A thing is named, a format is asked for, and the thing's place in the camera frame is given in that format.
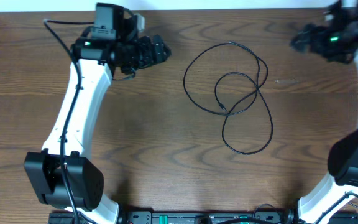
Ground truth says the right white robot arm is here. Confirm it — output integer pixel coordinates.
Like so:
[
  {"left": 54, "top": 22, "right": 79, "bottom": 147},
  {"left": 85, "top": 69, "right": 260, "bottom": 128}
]
[{"left": 288, "top": 1, "right": 358, "bottom": 223}]

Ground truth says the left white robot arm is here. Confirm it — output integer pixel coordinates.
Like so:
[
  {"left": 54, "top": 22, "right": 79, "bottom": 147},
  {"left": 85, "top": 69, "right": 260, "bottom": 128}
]
[{"left": 24, "top": 3, "right": 171, "bottom": 223}]

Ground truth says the thin black usb cable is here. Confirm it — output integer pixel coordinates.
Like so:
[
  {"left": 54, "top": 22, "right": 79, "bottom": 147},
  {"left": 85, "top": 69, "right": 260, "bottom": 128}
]
[{"left": 183, "top": 40, "right": 274, "bottom": 156}]

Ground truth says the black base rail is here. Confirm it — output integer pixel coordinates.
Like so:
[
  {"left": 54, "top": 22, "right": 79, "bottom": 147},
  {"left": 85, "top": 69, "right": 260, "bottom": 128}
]
[{"left": 47, "top": 210, "right": 358, "bottom": 224}]

